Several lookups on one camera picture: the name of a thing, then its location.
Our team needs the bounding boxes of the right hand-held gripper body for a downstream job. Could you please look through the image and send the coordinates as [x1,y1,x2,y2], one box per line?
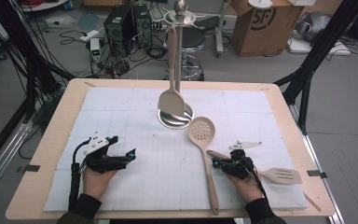
[218,140,263,180]

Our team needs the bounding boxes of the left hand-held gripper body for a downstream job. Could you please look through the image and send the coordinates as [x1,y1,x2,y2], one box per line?
[82,131,129,175]

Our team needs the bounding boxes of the beige perforated skimmer spoon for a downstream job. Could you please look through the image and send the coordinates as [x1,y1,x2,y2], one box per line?
[187,116,221,217]

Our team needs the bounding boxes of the beige slotted spatula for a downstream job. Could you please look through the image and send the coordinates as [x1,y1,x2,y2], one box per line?
[206,149,303,186]

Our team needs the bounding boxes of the metal utensil stand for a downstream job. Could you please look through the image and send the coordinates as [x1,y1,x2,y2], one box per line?
[158,0,197,130]

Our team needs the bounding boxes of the beige solid spatula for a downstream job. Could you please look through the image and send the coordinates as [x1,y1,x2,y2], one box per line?
[157,25,186,118]

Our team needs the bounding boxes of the person's right hand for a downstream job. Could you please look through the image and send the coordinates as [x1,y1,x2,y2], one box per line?
[227,171,264,203]

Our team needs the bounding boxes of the person's left hand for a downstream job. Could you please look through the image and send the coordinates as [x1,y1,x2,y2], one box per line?
[82,166,119,201]

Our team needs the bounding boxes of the white grid mat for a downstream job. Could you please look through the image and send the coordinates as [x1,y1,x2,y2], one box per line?
[43,86,309,213]

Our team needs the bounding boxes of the black tape strip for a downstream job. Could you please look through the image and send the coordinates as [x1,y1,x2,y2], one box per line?
[16,163,41,175]
[307,169,328,179]

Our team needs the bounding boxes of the white device with green display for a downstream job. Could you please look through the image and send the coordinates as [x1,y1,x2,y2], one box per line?
[89,37,103,63]

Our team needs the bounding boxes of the white power strip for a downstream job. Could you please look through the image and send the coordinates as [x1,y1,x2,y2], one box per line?
[79,29,101,43]

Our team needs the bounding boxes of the large black computer tower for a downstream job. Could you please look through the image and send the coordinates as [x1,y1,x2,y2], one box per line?
[103,5,137,58]

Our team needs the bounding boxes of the slim black computer tower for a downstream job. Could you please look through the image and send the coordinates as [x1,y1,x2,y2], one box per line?
[132,3,153,49]

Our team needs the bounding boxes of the brown cardboard box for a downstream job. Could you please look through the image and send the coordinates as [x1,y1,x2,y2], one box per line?
[230,0,306,58]

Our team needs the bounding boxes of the black round stool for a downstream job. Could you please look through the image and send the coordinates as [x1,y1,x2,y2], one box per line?
[165,27,206,82]

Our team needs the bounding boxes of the white metal stand pole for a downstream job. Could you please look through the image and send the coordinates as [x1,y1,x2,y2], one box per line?
[214,0,231,58]

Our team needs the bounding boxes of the white flat board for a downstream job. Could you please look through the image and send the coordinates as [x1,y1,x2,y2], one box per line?
[287,36,352,57]

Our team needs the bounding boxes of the grey bag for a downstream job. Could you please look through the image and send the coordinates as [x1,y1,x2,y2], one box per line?
[294,11,334,43]

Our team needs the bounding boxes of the white round disc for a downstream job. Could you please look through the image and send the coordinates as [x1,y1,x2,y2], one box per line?
[248,0,274,9]

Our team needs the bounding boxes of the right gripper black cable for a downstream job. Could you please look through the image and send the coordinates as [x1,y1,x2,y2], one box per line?
[245,161,269,202]

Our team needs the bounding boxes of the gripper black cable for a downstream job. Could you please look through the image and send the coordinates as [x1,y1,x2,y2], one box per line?
[245,161,269,202]
[68,139,91,211]

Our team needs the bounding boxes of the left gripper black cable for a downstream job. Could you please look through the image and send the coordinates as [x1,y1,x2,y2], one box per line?
[68,139,91,211]

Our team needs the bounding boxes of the aluminium rail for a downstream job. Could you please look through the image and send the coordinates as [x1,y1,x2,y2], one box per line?
[0,119,34,204]
[287,104,346,224]

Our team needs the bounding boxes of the coil of black cable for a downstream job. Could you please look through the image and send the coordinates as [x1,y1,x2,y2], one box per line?
[145,46,168,61]

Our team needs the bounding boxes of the black frame with cables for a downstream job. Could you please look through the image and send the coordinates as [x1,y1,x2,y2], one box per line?
[0,0,76,124]

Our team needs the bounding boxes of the black frame post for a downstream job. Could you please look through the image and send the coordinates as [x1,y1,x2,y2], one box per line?
[273,0,358,135]

